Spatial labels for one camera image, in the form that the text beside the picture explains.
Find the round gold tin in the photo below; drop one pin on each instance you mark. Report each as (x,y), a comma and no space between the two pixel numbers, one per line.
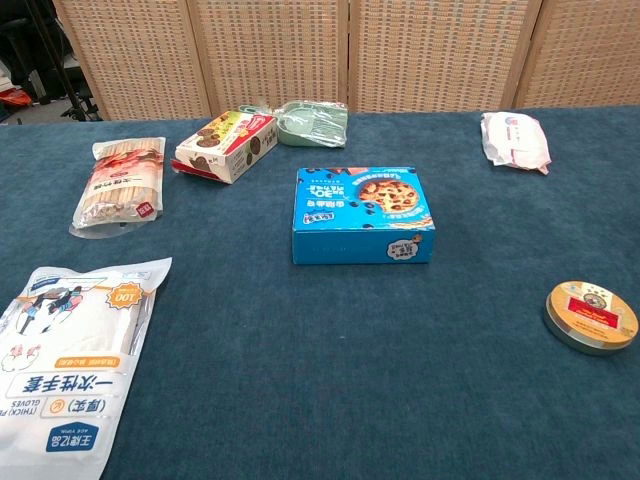
(592,317)

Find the blue cookie box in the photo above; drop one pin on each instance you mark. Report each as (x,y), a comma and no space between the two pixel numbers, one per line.
(361,214)

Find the white and red biscuit box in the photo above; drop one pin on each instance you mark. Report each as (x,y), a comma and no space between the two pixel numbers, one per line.
(227,144)

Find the green dish in plastic wrap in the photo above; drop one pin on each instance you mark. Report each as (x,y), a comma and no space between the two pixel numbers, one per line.
(312,126)

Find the wooden lattice folding screen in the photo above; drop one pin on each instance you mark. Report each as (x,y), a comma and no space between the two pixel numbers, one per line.
(320,50)

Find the bag of wooden chopsticks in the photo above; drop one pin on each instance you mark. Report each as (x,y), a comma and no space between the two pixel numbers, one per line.
(122,187)

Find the white wrapped snack pack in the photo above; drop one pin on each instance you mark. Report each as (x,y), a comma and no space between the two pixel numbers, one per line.
(515,141)

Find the white disposable gloves bag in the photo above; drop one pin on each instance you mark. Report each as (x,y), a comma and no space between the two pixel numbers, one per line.
(65,370)

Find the black tripod stand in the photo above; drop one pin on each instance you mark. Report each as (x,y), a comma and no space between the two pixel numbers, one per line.
(60,65)

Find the orange plastic bag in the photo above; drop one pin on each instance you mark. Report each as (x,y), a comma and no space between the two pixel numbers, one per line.
(15,97)

